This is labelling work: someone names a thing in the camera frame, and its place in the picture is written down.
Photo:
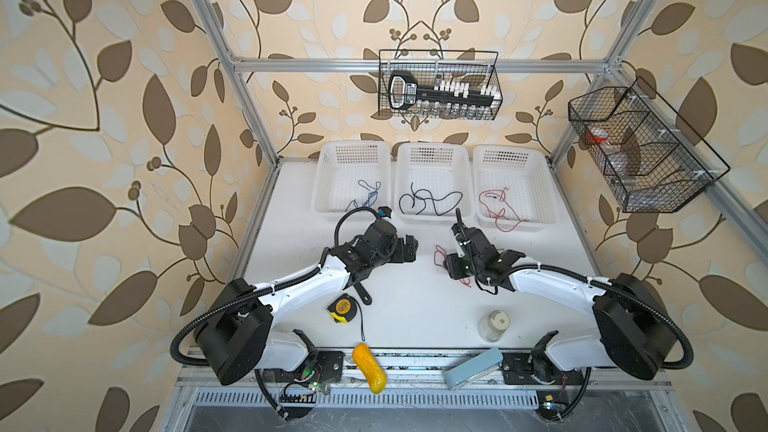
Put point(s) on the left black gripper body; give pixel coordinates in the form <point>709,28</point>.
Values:
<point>380,258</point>

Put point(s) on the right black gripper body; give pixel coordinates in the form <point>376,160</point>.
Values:
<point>476,269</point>

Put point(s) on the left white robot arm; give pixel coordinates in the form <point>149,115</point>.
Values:
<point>236,335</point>

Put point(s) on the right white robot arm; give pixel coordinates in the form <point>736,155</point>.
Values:
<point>627,327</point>

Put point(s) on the yellow black tape measure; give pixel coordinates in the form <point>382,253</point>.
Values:
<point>346,309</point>

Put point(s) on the middle white plastic basket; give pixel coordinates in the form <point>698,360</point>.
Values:
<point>433,183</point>

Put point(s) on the white plastic basket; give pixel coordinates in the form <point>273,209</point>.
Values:
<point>351,174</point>
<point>514,189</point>
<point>433,183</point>

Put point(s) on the left white plastic basket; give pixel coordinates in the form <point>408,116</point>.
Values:
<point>351,174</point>

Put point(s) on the right white plastic basket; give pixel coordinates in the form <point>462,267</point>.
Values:
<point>514,189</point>

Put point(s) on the light blue sharpening block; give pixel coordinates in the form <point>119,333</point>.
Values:
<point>473,369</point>

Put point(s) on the yellow squash toy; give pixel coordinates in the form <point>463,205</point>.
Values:
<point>373,373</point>

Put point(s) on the red small object in basket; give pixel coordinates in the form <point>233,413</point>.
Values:
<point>596,136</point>

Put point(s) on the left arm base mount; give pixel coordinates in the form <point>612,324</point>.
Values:
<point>306,372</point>

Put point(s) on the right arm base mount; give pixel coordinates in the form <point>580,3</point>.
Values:
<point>534,366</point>

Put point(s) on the black socket set rail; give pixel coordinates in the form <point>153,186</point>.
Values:
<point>403,92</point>

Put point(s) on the back black wire basket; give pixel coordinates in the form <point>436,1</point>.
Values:
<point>477,68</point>

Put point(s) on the side black wire basket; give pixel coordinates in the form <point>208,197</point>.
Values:
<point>656,160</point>

